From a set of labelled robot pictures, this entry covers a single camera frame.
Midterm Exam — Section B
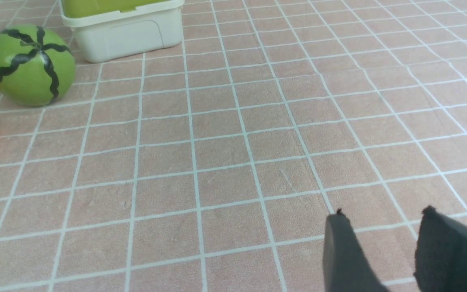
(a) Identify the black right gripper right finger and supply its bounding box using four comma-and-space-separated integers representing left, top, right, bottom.
414, 206, 467, 292

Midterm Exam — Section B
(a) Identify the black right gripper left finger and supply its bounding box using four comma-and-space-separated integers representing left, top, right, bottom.
323, 209, 388, 292

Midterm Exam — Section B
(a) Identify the white plastic container green lid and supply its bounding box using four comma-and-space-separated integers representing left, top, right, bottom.
60, 0, 184, 63

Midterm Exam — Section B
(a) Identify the green toy watermelon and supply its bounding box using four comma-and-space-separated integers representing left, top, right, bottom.
0, 24, 76, 107

